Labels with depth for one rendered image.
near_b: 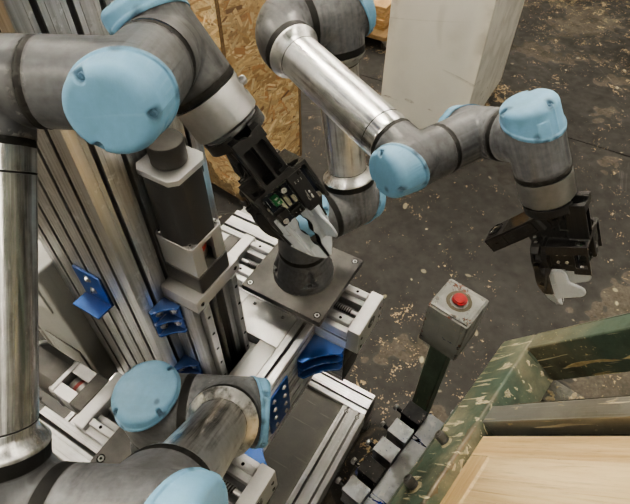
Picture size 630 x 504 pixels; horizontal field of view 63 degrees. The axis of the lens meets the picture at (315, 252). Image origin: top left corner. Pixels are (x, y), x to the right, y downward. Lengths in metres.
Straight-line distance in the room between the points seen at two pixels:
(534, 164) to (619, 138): 3.23
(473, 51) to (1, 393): 2.87
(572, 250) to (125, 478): 0.63
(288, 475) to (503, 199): 2.00
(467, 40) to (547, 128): 2.39
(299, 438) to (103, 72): 1.69
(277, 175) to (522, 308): 2.22
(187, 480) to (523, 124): 0.55
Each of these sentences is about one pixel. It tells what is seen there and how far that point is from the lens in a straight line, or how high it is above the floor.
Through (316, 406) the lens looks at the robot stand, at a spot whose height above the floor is 0.21.
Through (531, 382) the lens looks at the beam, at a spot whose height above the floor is 0.87.
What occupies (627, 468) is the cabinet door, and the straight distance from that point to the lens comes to 1.00.
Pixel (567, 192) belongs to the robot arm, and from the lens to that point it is 0.78.
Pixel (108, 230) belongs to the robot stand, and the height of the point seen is 1.45.
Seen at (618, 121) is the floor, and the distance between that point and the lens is 4.12.
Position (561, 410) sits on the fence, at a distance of 1.16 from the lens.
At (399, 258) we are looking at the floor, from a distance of 2.71.
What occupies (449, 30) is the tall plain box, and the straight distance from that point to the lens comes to 3.10.
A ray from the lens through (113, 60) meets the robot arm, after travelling 0.42.
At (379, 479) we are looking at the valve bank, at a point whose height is 0.75.
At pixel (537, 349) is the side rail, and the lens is 1.41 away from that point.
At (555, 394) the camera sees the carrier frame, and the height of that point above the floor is 0.79.
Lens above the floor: 2.05
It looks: 49 degrees down
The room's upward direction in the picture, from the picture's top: straight up
